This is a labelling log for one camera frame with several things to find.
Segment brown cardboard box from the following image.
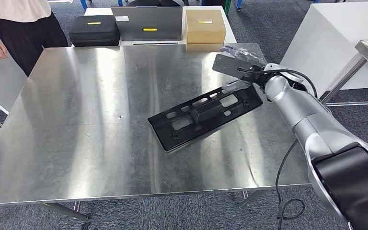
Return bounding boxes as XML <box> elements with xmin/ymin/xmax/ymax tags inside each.
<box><xmin>185</xmin><ymin>9</ymin><xmax>228</xmax><ymax>45</ymax></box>

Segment small white table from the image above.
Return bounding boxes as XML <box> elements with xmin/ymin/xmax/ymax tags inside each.
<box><xmin>71</xmin><ymin>5</ymin><xmax>237</xmax><ymax>48</ymax></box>

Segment black zip case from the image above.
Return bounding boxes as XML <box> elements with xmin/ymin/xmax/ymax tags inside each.
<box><xmin>69</xmin><ymin>15</ymin><xmax>121</xmax><ymax>47</ymax></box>

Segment person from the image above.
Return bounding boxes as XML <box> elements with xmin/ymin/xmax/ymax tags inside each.
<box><xmin>0</xmin><ymin>0</ymin><xmax>69</xmax><ymax>77</ymax></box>

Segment grey laptop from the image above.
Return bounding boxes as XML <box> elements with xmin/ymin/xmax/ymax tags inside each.
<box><xmin>111</xmin><ymin>6</ymin><xmax>184</xmax><ymax>42</ymax></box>

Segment steel workbench table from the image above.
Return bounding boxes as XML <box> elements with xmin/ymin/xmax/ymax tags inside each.
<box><xmin>0</xmin><ymin>43</ymin><xmax>311</xmax><ymax>223</ymax></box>

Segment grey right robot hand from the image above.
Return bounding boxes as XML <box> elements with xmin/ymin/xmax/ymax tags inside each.
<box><xmin>220</xmin><ymin>44</ymin><xmax>269</xmax><ymax>93</ymax></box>

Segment black plastic part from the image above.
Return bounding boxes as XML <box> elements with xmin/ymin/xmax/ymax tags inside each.
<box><xmin>147</xmin><ymin>83</ymin><xmax>264</xmax><ymax>152</ymax></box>

